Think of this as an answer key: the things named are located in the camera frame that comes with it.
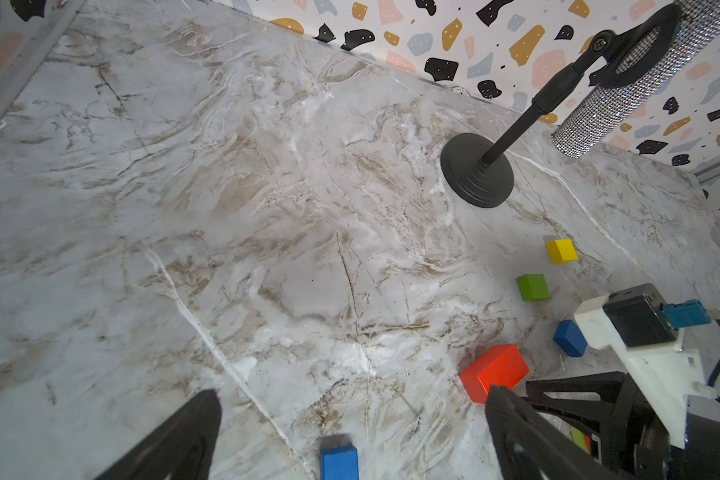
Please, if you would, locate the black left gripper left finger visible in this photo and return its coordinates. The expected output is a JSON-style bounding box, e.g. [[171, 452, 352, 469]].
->
[[98, 389, 222, 479]]

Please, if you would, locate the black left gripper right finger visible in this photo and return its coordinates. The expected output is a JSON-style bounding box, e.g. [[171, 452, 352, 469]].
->
[[485, 385, 618, 479]]

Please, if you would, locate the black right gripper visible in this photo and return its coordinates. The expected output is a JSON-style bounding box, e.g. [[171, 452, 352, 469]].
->
[[525, 372, 720, 479]]

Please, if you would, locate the lime green long wood block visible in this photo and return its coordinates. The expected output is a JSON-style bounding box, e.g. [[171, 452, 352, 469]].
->
[[570, 426, 589, 454]]

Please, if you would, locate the small green wood cube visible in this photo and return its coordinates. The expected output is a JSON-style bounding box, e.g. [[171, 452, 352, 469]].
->
[[516, 274, 550, 302]]

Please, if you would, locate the small yellow wood cube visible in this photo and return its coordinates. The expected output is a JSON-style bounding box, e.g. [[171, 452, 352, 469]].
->
[[546, 239, 579, 265]]

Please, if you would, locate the small blue wood cube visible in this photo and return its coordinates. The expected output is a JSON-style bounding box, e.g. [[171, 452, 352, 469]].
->
[[319, 434, 359, 480]]

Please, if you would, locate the black round microphone stand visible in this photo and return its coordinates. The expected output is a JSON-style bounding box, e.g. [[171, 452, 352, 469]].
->
[[440, 3, 682, 208]]

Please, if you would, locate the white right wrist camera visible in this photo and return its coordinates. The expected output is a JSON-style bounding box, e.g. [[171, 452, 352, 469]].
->
[[573, 283, 716, 449]]

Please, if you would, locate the left corner aluminium post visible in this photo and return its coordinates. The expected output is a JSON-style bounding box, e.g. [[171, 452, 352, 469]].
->
[[0, 0, 83, 120]]

